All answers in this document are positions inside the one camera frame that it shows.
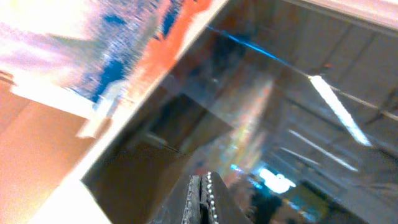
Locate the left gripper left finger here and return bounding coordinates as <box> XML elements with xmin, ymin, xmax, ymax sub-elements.
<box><xmin>149</xmin><ymin>175</ymin><xmax>201</xmax><ymax>224</ymax></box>

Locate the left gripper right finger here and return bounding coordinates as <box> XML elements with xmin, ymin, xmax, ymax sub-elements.
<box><xmin>200</xmin><ymin>172</ymin><xmax>252</xmax><ymax>224</ymax></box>

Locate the glass partition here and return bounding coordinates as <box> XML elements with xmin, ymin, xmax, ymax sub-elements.
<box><xmin>82</xmin><ymin>0</ymin><xmax>397</xmax><ymax>223</ymax></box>

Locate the cardboard panel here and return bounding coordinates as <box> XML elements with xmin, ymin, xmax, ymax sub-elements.
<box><xmin>1</xmin><ymin>82</ymin><xmax>110</xmax><ymax>223</ymax></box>

